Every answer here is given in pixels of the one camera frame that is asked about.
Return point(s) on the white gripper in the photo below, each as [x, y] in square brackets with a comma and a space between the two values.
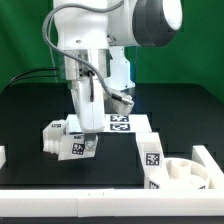
[88, 102]

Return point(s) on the white round stool seat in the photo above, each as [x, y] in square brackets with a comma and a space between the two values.
[177, 174]

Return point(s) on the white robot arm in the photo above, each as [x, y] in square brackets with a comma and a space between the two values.
[89, 33]

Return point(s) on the white marker sheet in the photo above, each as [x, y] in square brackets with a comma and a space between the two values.
[114, 123]

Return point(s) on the white L-shaped fence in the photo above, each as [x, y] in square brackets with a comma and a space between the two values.
[120, 202]

